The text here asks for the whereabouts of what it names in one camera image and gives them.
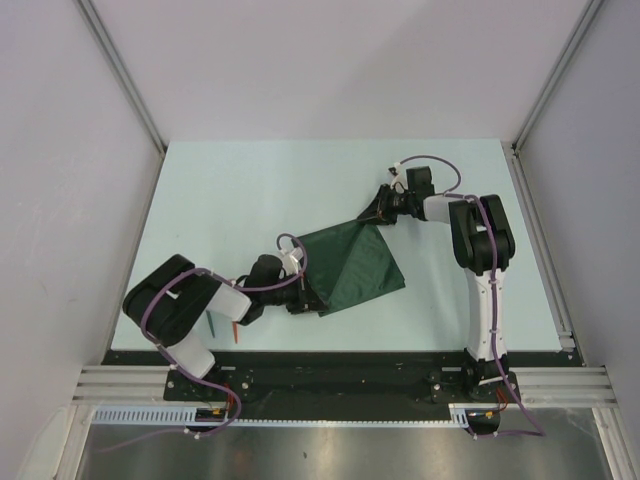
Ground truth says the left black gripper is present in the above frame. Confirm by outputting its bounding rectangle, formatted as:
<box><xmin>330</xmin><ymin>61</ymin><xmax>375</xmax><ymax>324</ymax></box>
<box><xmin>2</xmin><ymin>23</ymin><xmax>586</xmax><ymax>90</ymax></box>
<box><xmin>262</xmin><ymin>270</ymin><xmax>329</xmax><ymax>315</ymax></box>

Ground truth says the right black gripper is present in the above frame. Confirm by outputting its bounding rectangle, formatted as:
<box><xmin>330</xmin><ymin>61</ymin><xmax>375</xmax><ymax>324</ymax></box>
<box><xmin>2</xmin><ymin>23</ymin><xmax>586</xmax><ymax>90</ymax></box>
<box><xmin>358</xmin><ymin>184</ymin><xmax>415</xmax><ymax>226</ymax></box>

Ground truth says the dark green cloth napkin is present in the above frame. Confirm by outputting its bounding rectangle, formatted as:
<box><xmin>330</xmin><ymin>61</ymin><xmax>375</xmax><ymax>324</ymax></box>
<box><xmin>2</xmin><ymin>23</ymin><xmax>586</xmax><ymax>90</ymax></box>
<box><xmin>299</xmin><ymin>220</ymin><xmax>405</xmax><ymax>316</ymax></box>

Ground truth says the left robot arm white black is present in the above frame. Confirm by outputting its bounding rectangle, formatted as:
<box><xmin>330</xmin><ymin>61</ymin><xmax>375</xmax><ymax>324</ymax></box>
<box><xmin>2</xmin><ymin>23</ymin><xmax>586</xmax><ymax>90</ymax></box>
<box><xmin>122</xmin><ymin>247</ymin><xmax>328</xmax><ymax>400</ymax></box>

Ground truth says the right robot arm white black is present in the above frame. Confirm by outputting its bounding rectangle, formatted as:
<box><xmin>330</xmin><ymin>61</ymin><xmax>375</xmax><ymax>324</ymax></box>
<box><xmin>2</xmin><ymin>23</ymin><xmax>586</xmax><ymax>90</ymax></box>
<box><xmin>357</xmin><ymin>165</ymin><xmax>515</xmax><ymax>401</ymax></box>

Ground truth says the orange plastic fork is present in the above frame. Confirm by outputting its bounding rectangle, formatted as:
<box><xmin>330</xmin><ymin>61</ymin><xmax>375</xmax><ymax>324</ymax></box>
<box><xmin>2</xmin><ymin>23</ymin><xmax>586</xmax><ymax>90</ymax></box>
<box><xmin>232</xmin><ymin>322</ymin><xmax>239</xmax><ymax>345</ymax></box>

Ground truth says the teal plastic utensil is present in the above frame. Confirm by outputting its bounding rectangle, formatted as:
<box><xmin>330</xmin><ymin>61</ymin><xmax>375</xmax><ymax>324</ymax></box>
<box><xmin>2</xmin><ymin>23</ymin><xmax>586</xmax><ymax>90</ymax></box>
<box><xmin>204</xmin><ymin>310</ymin><xmax>216</xmax><ymax>339</ymax></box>

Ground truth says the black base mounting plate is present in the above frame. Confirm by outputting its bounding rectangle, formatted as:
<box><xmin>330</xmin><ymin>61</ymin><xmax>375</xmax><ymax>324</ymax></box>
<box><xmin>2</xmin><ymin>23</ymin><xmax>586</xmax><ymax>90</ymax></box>
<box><xmin>102</xmin><ymin>349</ymin><xmax>586</xmax><ymax>421</ymax></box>

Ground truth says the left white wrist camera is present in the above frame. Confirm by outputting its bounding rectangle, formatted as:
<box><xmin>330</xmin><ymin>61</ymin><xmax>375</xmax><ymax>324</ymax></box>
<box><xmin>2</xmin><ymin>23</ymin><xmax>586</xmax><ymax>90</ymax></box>
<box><xmin>280</xmin><ymin>247</ymin><xmax>304</xmax><ymax>275</ymax></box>

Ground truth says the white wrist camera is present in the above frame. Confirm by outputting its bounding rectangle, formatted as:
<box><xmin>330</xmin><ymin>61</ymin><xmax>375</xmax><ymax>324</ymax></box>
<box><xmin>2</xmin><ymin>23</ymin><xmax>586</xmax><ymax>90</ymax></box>
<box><xmin>280</xmin><ymin>247</ymin><xmax>304</xmax><ymax>275</ymax></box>
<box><xmin>388</xmin><ymin>162</ymin><xmax>407</xmax><ymax>189</ymax></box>

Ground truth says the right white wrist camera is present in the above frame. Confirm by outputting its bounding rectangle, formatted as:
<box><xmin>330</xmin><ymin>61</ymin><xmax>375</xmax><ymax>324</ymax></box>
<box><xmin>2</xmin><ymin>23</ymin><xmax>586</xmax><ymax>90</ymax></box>
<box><xmin>388</xmin><ymin>162</ymin><xmax>407</xmax><ymax>189</ymax></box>

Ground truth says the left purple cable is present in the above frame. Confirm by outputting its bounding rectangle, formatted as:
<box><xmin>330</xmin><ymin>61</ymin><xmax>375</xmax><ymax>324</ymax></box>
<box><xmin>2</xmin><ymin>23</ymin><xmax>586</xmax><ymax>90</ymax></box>
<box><xmin>97</xmin><ymin>232</ymin><xmax>309</xmax><ymax>451</ymax></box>

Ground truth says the white slotted cable duct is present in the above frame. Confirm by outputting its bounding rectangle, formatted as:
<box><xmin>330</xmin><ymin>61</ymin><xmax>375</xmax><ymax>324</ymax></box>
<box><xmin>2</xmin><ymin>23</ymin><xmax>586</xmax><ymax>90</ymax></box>
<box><xmin>91</xmin><ymin>404</ymin><xmax>499</xmax><ymax>429</ymax></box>

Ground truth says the right aluminium table rail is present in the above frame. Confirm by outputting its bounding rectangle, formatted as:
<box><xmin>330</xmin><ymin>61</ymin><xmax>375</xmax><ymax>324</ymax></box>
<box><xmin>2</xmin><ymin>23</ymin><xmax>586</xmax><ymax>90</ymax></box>
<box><xmin>501</xmin><ymin>142</ymin><xmax>581</xmax><ymax>354</ymax></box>

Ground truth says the front aluminium extrusion rail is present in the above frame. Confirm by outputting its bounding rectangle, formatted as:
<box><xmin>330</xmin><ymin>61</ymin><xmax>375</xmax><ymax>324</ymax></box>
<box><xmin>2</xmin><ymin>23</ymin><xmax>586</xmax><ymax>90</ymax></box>
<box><xmin>72</xmin><ymin>366</ymin><xmax>617</xmax><ymax>408</ymax></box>

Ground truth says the right aluminium frame post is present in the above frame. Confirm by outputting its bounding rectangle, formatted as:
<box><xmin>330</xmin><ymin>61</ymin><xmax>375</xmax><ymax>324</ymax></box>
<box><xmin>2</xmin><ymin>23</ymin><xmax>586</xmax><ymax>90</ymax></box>
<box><xmin>510</xmin><ymin>0</ymin><xmax>608</xmax><ymax>153</ymax></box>

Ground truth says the aluminium frame post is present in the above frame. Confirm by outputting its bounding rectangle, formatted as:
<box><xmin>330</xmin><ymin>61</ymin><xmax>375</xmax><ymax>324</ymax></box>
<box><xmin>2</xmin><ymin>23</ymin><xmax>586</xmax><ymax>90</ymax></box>
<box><xmin>74</xmin><ymin>0</ymin><xmax>168</xmax><ymax>158</ymax></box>
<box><xmin>510</xmin><ymin>0</ymin><xmax>608</xmax><ymax>153</ymax></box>

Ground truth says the left aluminium frame post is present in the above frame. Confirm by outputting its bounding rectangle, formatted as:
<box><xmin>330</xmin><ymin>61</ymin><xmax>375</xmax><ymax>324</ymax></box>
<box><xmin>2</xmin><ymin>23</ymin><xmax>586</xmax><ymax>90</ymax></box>
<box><xmin>74</xmin><ymin>0</ymin><xmax>168</xmax><ymax>158</ymax></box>

